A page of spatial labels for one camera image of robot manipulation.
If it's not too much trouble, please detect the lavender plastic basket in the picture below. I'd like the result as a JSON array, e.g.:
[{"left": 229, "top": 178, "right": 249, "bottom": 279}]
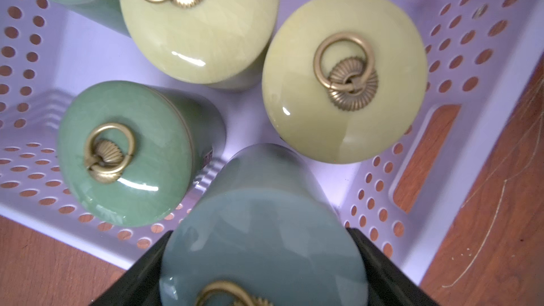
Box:
[{"left": 1, "top": 0, "right": 543, "bottom": 283}]

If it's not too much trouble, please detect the yellow-green tea canister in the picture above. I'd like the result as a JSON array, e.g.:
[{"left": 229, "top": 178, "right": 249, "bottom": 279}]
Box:
[
  {"left": 120, "top": 0, "right": 279, "bottom": 91},
  {"left": 262, "top": 0, "right": 427, "bottom": 164}
]

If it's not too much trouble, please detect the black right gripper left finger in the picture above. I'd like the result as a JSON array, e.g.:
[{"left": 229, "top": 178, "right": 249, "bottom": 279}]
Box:
[{"left": 91, "top": 230, "right": 173, "bottom": 306}]

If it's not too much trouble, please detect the light blue tea canister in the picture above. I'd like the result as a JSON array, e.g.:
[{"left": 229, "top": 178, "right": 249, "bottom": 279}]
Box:
[{"left": 160, "top": 144, "right": 369, "bottom": 305}]

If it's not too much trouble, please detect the yellow-green middle tea canister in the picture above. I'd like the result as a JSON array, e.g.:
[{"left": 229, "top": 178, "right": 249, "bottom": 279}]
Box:
[{"left": 120, "top": 0, "right": 279, "bottom": 91}]

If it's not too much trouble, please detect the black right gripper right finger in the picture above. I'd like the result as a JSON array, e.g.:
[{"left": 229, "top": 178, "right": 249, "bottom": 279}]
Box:
[{"left": 347, "top": 228, "right": 438, "bottom": 306}]

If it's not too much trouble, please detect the yellow-green right tea canister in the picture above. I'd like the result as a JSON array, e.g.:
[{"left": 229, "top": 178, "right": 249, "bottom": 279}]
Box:
[{"left": 262, "top": 0, "right": 427, "bottom": 164}]

